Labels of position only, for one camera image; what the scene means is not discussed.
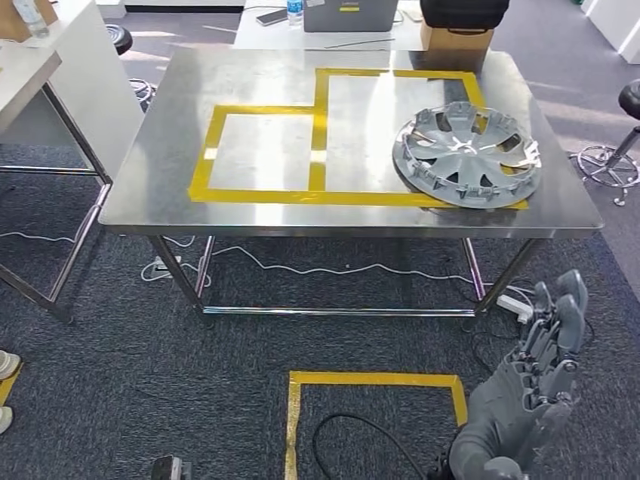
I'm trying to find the white desk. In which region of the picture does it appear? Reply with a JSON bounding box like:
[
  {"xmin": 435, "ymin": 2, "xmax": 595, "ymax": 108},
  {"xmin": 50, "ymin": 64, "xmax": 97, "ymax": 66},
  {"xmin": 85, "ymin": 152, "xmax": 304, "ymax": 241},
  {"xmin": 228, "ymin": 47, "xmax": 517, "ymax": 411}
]
[
  {"xmin": 232, "ymin": 0, "xmax": 496, "ymax": 52},
  {"xmin": 0, "ymin": 0, "xmax": 146, "ymax": 326}
]

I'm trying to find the white floor cable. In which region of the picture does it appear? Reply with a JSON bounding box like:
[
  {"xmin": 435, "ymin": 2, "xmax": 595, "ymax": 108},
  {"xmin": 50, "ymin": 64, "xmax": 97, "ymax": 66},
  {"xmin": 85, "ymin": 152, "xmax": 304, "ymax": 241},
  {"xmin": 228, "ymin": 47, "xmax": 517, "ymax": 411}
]
[{"xmin": 212, "ymin": 245, "xmax": 536, "ymax": 296}]

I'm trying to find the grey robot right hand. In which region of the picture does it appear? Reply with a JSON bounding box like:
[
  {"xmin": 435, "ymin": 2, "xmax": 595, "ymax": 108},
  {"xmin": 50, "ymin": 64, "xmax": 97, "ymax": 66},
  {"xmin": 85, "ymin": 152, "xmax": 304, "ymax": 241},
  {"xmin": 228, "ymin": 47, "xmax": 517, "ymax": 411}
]
[{"xmin": 448, "ymin": 268, "xmax": 589, "ymax": 480}]

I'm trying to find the white power strip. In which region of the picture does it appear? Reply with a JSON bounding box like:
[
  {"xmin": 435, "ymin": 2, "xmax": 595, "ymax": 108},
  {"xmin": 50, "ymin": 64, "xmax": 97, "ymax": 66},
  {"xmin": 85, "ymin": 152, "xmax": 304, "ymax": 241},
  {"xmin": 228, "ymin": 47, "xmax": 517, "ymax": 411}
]
[{"xmin": 496, "ymin": 293, "xmax": 535, "ymax": 325}]

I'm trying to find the thin black rod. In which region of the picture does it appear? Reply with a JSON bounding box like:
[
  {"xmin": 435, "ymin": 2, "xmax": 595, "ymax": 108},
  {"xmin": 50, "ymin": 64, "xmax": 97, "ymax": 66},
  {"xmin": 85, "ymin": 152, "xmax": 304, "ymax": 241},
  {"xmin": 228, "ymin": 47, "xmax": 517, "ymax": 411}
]
[{"xmin": 325, "ymin": 37, "xmax": 396, "ymax": 50}]

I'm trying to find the black carrying case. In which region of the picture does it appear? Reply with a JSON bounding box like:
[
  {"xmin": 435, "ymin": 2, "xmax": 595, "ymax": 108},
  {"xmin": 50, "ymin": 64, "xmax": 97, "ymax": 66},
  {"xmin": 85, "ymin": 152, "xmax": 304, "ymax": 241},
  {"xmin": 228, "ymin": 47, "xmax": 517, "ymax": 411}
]
[{"xmin": 420, "ymin": 0, "xmax": 511, "ymax": 31}]

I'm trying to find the cardboard box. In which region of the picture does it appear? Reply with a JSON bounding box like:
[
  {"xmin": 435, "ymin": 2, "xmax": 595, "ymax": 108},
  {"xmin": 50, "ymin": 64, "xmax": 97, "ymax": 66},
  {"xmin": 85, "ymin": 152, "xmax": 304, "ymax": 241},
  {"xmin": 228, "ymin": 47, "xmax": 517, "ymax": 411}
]
[
  {"xmin": 0, "ymin": 0, "xmax": 58, "ymax": 42},
  {"xmin": 420, "ymin": 21, "xmax": 495, "ymax": 53}
]

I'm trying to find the grey laptop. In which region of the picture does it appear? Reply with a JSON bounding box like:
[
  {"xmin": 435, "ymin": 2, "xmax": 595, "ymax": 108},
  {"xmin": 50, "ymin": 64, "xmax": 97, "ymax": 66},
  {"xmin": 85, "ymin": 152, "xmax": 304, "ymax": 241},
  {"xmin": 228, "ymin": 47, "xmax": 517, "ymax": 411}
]
[{"xmin": 303, "ymin": 0, "xmax": 399, "ymax": 34}]

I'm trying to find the black smartphone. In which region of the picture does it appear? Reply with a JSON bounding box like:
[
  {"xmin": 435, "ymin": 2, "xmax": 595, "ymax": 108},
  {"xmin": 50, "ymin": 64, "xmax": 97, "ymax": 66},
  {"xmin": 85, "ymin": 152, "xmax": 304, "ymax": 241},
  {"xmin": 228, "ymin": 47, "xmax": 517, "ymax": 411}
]
[{"xmin": 256, "ymin": 7, "xmax": 289, "ymax": 28}]

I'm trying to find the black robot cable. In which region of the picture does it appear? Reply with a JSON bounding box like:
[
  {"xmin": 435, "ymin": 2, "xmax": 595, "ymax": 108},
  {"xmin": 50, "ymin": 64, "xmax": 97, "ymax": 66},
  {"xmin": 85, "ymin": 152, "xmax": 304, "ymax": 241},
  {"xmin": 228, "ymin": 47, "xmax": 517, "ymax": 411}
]
[{"xmin": 312, "ymin": 413, "xmax": 431, "ymax": 480}]

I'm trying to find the white cabinet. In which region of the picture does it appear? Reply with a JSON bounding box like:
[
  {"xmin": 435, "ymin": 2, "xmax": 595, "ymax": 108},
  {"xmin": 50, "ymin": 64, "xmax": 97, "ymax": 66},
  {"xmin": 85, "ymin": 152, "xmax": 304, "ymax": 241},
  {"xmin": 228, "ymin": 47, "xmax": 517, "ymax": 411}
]
[{"xmin": 580, "ymin": 0, "xmax": 640, "ymax": 66}]

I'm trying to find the clear plastic bottle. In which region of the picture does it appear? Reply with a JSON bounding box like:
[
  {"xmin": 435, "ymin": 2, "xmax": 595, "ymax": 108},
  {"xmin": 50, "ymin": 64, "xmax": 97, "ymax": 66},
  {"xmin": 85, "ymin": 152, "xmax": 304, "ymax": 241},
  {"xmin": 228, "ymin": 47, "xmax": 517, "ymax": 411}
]
[{"xmin": 12, "ymin": 0, "xmax": 51, "ymax": 39}]

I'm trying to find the black round stool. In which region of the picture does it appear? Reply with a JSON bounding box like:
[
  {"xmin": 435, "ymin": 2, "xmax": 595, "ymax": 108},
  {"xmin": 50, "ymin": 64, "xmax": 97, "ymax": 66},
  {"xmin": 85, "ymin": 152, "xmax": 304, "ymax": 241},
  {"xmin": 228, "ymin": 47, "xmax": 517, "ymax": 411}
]
[
  {"xmin": 105, "ymin": 23, "xmax": 157, "ymax": 107},
  {"xmin": 570, "ymin": 79, "xmax": 640, "ymax": 208}
]

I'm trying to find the grey robot foot plate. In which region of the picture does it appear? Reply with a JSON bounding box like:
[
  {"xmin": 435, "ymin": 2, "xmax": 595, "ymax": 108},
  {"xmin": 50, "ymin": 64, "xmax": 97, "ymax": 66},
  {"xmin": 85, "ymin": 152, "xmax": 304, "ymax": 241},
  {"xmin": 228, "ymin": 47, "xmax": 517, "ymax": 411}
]
[{"xmin": 150, "ymin": 454, "xmax": 193, "ymax": 480}]

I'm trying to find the grey wheel hubcap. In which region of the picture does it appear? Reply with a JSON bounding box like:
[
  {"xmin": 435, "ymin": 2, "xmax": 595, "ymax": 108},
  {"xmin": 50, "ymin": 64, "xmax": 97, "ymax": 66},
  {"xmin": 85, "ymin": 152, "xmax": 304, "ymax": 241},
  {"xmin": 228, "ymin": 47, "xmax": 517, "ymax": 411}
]
[{"xmin": 392, "ymin": 100, "xmax": 543, "ymax": 211}]

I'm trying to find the stainless steel workbench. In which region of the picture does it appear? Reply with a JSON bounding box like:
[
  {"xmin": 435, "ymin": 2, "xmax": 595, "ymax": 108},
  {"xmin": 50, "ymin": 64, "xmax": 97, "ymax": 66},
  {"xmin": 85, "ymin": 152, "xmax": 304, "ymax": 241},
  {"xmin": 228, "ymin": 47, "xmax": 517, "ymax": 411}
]
[{"xmin": 99, "ymin": 47, "xmax": 605, "ymax": 327}]

